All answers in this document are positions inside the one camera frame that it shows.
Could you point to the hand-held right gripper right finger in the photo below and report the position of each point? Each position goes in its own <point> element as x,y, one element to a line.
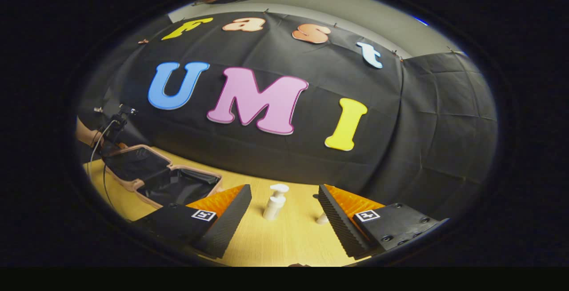
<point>335,222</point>

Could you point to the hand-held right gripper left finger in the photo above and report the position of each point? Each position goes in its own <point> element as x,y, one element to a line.
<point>229,224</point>

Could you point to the white squeeze tube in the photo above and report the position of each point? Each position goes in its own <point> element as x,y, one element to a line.
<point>322,218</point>

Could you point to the white pump bottle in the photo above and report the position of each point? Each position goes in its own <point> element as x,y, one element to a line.
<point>274,202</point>

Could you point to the pink suitcase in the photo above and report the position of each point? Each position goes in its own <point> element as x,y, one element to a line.
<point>178,186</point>

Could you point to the black backdrop cloth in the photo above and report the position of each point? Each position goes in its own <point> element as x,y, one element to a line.
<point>311,149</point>

